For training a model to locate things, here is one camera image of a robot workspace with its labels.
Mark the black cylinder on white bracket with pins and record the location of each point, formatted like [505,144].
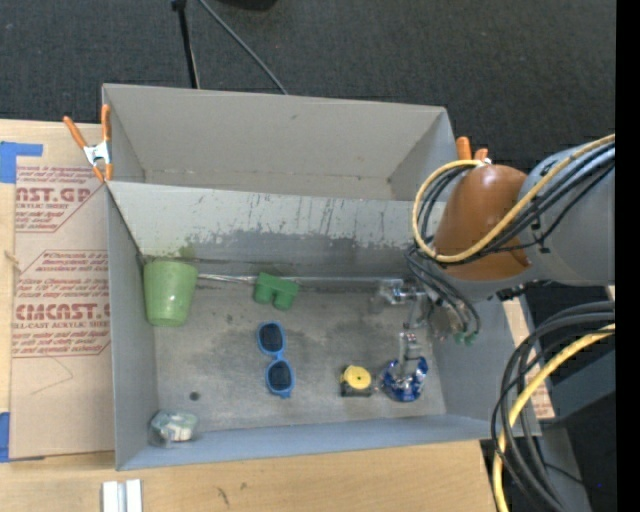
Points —
[511,293]

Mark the brown cardboard board red print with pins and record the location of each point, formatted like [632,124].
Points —
[55,280]

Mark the blue sunglasses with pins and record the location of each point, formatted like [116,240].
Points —
[277,375]

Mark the green toy block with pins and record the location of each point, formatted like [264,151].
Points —
[274,291]

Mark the yellow and black round tool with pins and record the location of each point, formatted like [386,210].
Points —
[356,377]

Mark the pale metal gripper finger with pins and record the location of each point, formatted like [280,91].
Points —
[386,296]
[411,357]

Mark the green plastic cup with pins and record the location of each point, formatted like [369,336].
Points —
[169,295]

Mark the blue crumpled packet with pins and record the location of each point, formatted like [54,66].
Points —
[397,391]

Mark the grey metal bin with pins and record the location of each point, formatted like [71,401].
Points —
[320,345]

